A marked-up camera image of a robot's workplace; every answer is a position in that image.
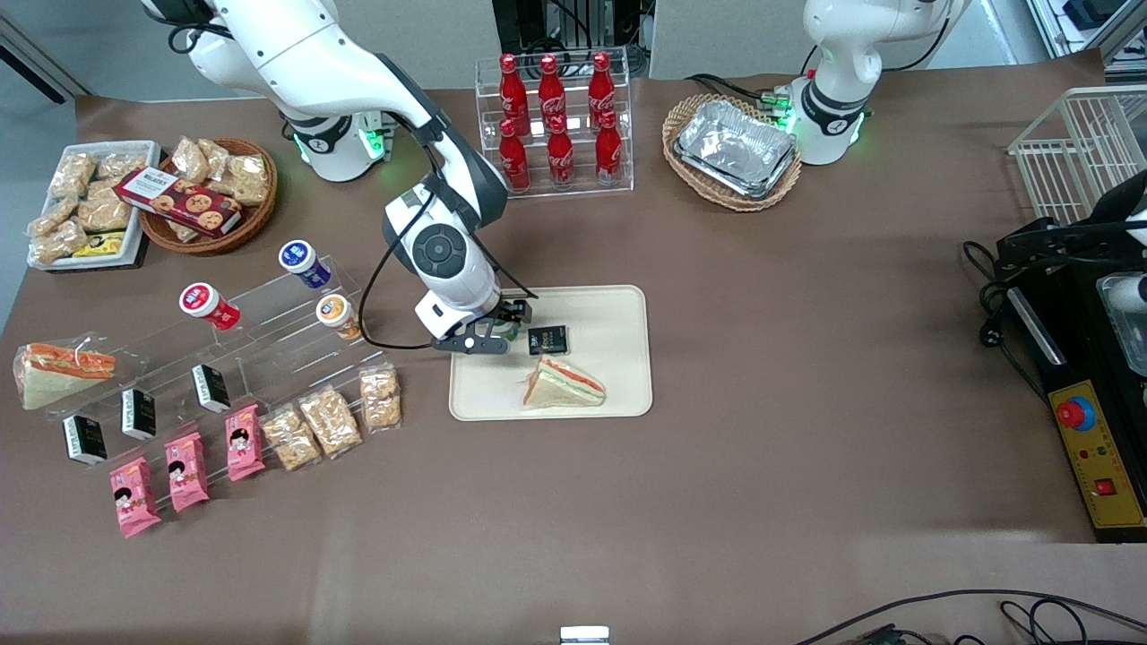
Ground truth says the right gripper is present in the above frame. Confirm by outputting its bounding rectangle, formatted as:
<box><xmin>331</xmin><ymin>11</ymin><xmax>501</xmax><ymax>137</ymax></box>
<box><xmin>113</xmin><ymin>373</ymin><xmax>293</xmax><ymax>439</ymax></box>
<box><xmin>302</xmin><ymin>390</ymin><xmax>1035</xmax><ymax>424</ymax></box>
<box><xmin>414</xmin><ymin>285</ymin><xmax>536</xmax><ymax>356</ymax></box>

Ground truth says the beige plastic tray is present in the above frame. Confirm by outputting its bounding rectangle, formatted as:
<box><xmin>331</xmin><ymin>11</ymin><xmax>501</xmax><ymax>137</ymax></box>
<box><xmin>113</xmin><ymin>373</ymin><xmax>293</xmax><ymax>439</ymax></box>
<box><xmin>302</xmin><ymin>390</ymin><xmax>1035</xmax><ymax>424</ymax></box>
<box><xmin>448</xmin><ymin>285</ymin><xmax>653</xmax><ymax>422</ymax></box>

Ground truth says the orange gum bottle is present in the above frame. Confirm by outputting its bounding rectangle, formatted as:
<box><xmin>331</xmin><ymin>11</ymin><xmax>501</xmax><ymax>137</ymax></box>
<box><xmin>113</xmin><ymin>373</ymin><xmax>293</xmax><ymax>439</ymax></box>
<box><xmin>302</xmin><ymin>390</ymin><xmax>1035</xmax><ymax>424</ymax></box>
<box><xmin>315</xmin><ymin>294</ymin><xmax>366</xmax><ymax>341</ymax></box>

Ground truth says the blue gum bottle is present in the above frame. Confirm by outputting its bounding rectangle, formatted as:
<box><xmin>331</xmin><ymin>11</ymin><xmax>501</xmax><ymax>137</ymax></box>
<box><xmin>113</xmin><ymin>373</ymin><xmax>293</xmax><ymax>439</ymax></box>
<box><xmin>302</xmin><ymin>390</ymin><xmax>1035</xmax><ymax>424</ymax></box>
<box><xmin>279</xmin><ymin>239</ymin><xmax>332</xmax><ymax>289</ymax></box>

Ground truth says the red gum bottle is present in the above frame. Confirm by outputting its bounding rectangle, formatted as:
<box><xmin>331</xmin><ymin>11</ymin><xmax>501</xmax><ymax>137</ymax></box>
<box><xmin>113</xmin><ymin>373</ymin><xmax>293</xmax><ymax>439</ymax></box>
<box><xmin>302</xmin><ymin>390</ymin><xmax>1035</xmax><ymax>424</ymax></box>
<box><xmin>179</xmin><ymin>283</ymin><xmax>241</xmax><ymax>331</ymax></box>

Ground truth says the white rectangular tray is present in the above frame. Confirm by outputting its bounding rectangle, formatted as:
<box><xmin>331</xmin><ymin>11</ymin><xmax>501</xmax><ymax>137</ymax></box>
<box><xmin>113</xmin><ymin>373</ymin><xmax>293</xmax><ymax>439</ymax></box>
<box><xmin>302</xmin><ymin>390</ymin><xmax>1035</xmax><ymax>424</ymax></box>
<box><xmin>27</xmin><ymin>141</ymin><xmax>162</xmax><ymax>271</ymax></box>

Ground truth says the wrapped triangle sandwich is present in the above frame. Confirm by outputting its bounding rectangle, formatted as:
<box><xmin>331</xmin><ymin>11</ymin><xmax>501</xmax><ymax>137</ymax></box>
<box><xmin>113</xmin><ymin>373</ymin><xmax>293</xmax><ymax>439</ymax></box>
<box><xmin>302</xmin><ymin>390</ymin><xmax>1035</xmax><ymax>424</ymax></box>
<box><xmin>13</xmin><ymin>339</ymin><xmax>117</xmax><ymax>411</ymax></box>
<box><xmin>522</xmin><ymin>356</ymin><xmax>607</xmax><ymax>411</ymax></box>

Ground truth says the clear wrapped rice crisp bar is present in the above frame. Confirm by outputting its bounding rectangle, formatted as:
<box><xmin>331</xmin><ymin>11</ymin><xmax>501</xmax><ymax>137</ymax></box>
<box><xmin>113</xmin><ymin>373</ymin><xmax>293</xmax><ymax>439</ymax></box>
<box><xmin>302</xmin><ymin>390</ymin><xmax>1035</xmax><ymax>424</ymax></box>
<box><xmin>261</xmin><ymin>405</ymin><xmax>322</xmax><ymax>472</ymax></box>
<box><xmin>298</xmin><ymin>385</ymin><xmax>363</xmax><ymax>459</ymax></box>
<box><xmin>359</xmin><ymin>365</ymin><xmax>401</xmax><ymax>433</ymax></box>

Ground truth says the clear acrylic bottle rack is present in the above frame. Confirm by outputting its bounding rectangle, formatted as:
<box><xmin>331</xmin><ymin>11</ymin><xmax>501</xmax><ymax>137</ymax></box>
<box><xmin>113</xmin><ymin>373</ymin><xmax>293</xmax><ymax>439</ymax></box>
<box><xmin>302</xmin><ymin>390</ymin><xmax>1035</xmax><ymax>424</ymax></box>
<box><xmin>475</xmin><ymin>47</ymin><xmax>634</xmax><ymax>202</ymax></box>

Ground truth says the red cola bottle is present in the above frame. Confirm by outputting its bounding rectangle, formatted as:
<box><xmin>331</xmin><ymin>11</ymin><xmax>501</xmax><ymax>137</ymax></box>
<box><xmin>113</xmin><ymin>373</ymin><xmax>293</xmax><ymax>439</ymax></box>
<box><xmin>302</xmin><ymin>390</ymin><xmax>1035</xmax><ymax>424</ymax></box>
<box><xmin>498</xmin><ymin>118</ymin><xmax>531</xmax><ymax>194</ymax></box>
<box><xmin>498</xmin><ymin>54</ymin><xmax>530</xmax><ymax>135</ymax></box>
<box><xmin>594</xmin><ymin>109</ymin><xmax>624</xmax><ymax>185</ymax></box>
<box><xmin>538</xmin><ymin>54</ymin><xmax>567</xmax><ymax>133</ymax></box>
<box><xmin>587</xmin><ymin>51</ymin><xmax>617</xmax><ymax>126</ymax></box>
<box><xmin>546</xmin><ymin>115</ymin><xmax>576</xmax><ymax>189</ymax></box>

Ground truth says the clear acrylic stepped display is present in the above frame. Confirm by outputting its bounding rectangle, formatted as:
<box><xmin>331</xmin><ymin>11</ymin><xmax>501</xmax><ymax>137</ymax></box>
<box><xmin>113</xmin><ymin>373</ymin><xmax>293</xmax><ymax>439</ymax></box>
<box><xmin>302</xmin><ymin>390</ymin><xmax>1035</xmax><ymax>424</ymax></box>
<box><xmin>40</xmin><ymin>254</ymin><xmax>400</xmax><ymax>471</ymax></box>

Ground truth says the dark brown wicker basket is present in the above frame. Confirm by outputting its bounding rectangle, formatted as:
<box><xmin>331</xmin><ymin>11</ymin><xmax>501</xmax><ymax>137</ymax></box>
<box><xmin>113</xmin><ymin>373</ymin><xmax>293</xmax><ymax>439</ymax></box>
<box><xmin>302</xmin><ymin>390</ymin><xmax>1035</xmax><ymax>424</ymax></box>
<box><xmin>139</xmin><ymin>137</ymin><xmax>279</xmax><ymax>256</ymax></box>

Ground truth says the pink cartoon snack pack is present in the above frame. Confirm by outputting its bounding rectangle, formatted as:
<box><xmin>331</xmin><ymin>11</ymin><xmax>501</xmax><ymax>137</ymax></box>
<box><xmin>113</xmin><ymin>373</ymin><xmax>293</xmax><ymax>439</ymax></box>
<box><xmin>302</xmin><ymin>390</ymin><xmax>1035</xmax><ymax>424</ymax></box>
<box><xmin>109</xmin><ymin>456</ymin><xmax>162</xmax><ymax>538</ymax></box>
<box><xmin>164</xmin><ymin>432</ymin><xmax>211</xmax><ymax>512</ymax></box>
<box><xmin>225</xmin><ymin>404</ymin><xmax>267</xmax><ymax>483</ymax></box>

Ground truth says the light wicker basket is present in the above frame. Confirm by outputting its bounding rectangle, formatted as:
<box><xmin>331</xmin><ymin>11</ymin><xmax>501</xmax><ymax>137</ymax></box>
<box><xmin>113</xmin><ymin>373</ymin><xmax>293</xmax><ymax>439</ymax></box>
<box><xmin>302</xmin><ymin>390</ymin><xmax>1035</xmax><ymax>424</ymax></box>
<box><xmin>662</xmin><ymin>93</ymin><xmax>804</xmax><ymax>212</ymax></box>

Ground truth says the black and white small box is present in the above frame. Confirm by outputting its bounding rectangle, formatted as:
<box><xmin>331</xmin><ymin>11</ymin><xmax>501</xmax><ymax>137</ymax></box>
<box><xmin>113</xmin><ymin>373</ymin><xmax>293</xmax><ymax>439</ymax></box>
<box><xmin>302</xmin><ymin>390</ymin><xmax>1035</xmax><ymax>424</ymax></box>
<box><xmin>121</xmin><ymin>388</ymin><xmax>158</xmax><ymax>441</ymax></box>
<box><xmin>191</xmin><ymin>364</ymin><xmax>232</xmax><ymax>414</ymax></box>
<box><xmin>62</xmin><ymin>415</ymin><xmax>108</xmax><ymax>467</ymax></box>

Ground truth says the stack of foil trays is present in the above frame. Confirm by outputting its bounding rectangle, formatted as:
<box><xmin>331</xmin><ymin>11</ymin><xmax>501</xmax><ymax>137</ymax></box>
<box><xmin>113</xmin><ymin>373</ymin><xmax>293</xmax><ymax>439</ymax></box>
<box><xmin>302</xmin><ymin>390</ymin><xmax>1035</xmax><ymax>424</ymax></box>
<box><xmin>674</xmin><ymin>99</ymin><xmax>798</xmax><ymax>200</ymax></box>

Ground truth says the black equipment rack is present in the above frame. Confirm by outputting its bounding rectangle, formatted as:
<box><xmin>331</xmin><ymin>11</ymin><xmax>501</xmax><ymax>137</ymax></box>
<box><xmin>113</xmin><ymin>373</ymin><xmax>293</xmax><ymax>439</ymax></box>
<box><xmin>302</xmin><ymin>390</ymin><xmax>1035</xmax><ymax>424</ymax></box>
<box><xmin>491</xmin><ymin>0</ymin><xmax>655</xmax><ymax>77</ymax></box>

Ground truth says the red cookie box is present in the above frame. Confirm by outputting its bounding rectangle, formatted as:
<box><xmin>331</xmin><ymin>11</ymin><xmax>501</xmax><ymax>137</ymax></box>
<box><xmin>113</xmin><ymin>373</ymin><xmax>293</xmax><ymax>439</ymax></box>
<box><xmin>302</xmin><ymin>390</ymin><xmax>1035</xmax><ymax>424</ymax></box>
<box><xmin>114</xmin><ymin>167</ymin><xmax>243</xmax><ymax>238</ymax></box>

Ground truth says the yellow snack packet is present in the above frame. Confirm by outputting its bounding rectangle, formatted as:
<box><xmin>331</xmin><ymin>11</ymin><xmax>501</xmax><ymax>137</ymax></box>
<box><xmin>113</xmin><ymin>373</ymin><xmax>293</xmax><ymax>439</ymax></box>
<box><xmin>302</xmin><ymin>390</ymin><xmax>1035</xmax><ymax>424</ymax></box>
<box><xmin>72</xmin><ymin>231</ymin><xmax>127</xmax><ymax>259</ymax></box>

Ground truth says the black machine with yellow panel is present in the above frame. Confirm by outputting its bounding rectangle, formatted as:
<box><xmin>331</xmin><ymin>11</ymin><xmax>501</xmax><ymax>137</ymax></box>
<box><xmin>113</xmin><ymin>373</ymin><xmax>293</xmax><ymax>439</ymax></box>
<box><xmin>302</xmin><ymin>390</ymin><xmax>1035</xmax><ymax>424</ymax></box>
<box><xmin>995</xmin><ymin>215</ymin><xmax>1147</xmax><ymax>544</ymax></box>

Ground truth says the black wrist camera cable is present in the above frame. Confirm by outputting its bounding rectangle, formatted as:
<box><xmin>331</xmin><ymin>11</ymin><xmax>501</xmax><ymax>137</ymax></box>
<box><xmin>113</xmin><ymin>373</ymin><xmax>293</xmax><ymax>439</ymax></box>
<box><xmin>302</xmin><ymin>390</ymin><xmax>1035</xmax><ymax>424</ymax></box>
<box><xmin>357</xmin><ymin>107</ymin><xmax>539</xmax><ymax>350</ymax></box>

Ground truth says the black cable bundle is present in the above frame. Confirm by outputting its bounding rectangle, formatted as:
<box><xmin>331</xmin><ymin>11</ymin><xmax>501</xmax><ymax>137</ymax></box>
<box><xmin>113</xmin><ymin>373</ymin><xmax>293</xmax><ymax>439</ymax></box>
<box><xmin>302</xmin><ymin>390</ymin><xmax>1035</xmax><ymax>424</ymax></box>
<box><xmin>686</xmin><ymin>72</ymin><xmax>791</xmax><ymax>114</ymax></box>

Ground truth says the black power cable with plug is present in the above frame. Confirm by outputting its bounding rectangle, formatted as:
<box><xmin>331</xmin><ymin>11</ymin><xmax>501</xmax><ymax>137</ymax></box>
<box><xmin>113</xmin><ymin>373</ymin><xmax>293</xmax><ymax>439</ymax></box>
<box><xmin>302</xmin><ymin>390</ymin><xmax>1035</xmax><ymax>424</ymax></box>
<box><xmin>963</xmin><ymin>240</ymin><xmax>1051</xmax><ymax>406</ymax></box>

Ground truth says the white wire basket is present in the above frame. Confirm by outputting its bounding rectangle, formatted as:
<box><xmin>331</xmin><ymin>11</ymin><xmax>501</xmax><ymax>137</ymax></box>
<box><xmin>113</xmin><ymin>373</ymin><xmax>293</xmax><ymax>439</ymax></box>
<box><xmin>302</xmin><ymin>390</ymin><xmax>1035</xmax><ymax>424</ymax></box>
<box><xmin>1008</xmin><ymin>85</ymin><xmax>1147</xmax><ymax>225</ymax></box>

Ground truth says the metal shelf frame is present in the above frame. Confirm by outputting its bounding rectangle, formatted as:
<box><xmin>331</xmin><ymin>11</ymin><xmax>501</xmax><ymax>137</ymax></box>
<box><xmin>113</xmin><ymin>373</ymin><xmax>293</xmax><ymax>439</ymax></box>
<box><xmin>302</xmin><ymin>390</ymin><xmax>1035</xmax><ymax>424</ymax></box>
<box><xmin>1026</xmin><ymin>0</ymin><xmax>1147</xmax><ymax>74</ymax></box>

